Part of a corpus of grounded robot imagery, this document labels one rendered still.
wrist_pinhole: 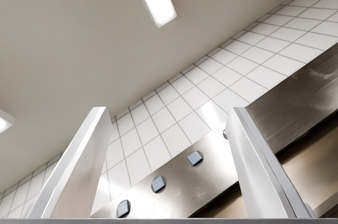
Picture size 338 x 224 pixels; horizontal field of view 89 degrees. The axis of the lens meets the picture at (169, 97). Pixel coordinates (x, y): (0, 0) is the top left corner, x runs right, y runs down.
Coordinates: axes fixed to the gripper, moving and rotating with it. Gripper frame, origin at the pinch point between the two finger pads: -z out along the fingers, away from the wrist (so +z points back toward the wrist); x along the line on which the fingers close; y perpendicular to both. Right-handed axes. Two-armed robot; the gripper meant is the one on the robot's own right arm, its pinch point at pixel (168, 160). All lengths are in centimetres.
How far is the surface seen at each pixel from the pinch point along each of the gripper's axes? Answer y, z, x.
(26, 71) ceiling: 34, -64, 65
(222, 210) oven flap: 53, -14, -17
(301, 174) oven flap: 41, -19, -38
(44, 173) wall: 91, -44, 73
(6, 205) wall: 100, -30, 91
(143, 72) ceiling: 46, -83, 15
